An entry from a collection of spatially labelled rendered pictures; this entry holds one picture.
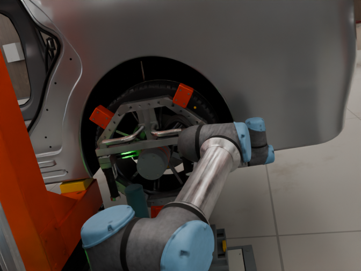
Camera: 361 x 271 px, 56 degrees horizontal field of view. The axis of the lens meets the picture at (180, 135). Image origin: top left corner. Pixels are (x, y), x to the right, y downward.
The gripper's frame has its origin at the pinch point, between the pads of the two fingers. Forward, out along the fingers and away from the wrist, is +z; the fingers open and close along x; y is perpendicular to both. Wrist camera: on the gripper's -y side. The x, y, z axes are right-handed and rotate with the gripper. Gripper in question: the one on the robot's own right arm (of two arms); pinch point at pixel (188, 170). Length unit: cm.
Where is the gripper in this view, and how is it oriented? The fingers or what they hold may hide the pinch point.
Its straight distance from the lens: 142.9
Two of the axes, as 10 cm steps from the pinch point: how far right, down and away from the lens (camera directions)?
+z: -9.8, 1.6, 1.3
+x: -0.8, 3.0, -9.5
